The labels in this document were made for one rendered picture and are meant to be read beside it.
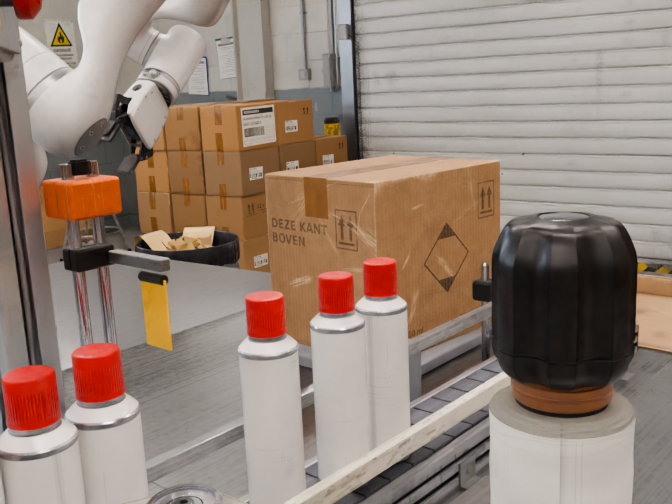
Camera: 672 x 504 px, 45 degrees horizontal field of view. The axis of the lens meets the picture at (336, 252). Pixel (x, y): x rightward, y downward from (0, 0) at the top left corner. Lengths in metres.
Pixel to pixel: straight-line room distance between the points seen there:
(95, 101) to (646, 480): 0.87
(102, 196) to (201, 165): 3.99
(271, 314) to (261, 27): 5.68
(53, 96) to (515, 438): 0.91
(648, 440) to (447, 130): 4.47
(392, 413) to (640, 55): 4.24
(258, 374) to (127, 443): 0.14
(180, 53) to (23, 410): 1.19
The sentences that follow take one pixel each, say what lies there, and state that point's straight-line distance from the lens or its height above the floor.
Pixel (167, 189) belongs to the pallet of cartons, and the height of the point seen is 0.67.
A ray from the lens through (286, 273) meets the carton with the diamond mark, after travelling 1.27.
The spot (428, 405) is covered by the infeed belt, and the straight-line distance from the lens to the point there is 0.97.
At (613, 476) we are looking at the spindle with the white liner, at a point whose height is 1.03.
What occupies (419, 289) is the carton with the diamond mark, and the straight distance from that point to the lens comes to 1.20.
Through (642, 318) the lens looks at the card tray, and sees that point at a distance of 1.48.
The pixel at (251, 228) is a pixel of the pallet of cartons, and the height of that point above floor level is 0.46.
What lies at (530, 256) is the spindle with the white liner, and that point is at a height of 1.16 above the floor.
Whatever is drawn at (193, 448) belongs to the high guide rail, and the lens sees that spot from 0.71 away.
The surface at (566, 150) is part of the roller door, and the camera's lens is 5.08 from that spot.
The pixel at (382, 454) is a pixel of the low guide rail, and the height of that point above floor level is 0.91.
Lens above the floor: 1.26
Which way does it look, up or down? 12 degrees down
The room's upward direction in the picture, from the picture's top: 3 degrees counter-clockwise
